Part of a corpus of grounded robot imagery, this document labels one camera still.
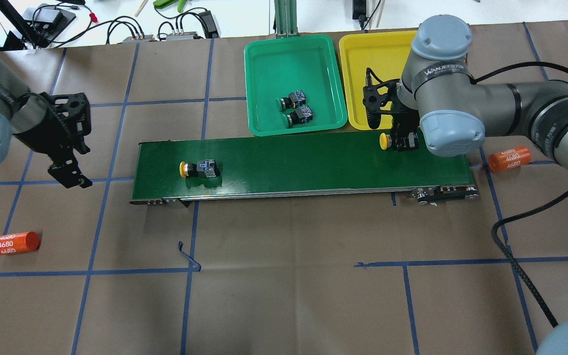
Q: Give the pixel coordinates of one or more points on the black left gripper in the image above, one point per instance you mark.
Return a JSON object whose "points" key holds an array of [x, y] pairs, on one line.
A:
{"points": [[49, 133]]}

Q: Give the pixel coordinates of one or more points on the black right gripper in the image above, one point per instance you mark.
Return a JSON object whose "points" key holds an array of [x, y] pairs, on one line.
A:
{"points": [[405, 120]]}

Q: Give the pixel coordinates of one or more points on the yellow push button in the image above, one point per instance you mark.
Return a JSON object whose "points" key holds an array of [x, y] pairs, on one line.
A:
{"points": [[207, 168], [409, 142]]}

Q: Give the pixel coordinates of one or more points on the orange cylinder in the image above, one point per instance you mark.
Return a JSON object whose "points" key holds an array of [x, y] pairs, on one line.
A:
{"points": [[509, 159], [19, 242]]}

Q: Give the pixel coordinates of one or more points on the yellow push button front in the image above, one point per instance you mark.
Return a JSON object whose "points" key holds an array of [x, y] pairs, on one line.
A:
{"points": [[207, 168]]}

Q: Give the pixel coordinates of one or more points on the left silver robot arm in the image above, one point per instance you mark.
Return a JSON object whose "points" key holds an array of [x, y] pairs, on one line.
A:
{"points": [[12, 119]]}

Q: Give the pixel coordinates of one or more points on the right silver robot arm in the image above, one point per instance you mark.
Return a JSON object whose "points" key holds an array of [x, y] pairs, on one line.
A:
{"points": [[455, 112]]}

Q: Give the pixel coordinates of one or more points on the green conveyor belt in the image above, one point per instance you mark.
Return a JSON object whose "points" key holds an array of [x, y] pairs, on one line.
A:
{"points": [[297, 165]]}

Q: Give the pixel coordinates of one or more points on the yellow plastic tray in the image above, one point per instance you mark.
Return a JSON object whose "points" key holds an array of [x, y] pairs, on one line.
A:
{"points": [[384, 53]]}

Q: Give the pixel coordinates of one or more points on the green plastic tray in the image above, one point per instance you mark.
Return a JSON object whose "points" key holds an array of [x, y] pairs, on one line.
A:
{"points": [[276, 67]]}

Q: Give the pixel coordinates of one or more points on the black power adapter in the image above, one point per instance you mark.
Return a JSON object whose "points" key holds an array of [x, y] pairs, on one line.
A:
{"points": [[210, 28]]}

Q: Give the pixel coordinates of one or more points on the aluminium frame post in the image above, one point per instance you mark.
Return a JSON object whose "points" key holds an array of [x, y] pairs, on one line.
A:
{"points": [[285, 21]]}

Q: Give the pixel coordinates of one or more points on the green handled reach grabber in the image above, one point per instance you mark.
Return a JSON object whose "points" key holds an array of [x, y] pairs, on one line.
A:
{"points": [[163, 4]]}

